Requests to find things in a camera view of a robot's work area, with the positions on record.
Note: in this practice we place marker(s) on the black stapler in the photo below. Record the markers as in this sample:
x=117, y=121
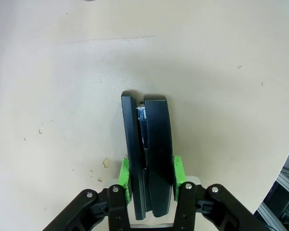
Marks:
x=156, y=144

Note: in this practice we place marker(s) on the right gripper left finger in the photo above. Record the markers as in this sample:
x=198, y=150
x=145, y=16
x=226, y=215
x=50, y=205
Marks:
x=98, y=211

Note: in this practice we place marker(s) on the aluminium profile frame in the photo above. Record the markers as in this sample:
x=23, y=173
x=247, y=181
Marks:
x=282, y=199

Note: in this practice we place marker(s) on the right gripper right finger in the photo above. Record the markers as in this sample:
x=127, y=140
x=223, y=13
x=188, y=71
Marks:
x=206, y=211

